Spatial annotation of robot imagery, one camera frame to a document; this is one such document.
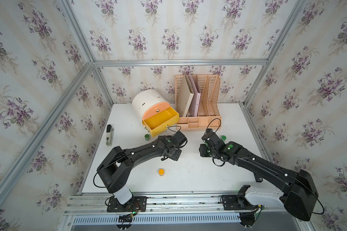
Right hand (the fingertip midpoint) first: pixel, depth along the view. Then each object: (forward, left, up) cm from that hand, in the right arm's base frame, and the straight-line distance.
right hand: (203, 149), depth 81 cm
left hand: (-1, +15, -6) cm, 17 cm away
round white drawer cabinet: (+30, +38, +11) cm, 50 cm away
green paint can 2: (+13, -17, -8) cm, 23 cm away
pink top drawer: (+22, +29, +11) cm, 38 cm away
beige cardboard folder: (+40, +10, +7) cm, 41 cm away
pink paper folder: (+28, +3, +1) cm, 29 cm away
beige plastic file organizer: (+39, -11, -12) cm, 42 cm away
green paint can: (+12, +35, -8) cm, 38 cm away
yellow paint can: (-10, +24, -9) cm, 27 cm away
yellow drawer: (+18, +25, +2) cm, 31 cm away
